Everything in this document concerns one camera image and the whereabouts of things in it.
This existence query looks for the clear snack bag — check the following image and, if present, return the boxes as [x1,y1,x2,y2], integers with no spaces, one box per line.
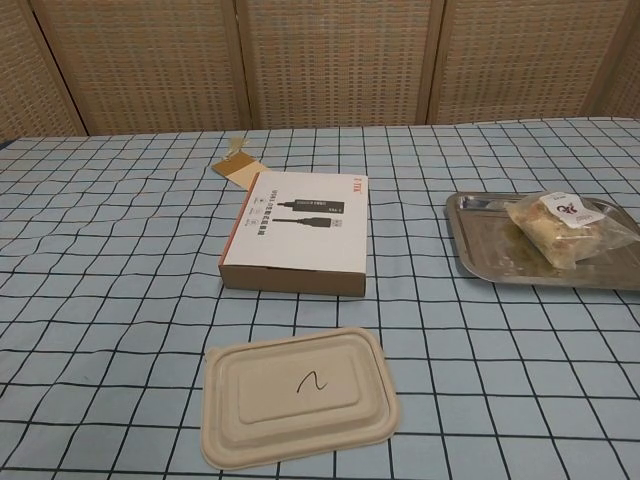
[503,189,626,269]

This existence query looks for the stainless steel rectangular tray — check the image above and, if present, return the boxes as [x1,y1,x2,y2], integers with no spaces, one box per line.
[444,190,640,292]

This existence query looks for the kraft paper bookmark with tassel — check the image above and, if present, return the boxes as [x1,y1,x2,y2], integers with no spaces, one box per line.
[210,137,264,191]

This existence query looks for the beige pulp container lid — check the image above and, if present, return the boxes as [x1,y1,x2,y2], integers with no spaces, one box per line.
[199,327,404,461]

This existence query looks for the bamboo folding screen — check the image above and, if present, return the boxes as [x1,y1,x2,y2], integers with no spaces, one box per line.
[0,0,640,144]

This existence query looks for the blue checked tablecloth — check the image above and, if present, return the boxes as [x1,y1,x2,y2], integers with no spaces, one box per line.
[0,114,640,480]

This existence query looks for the white cable product box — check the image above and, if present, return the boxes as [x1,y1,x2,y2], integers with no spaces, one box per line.
[218,172,371,299]

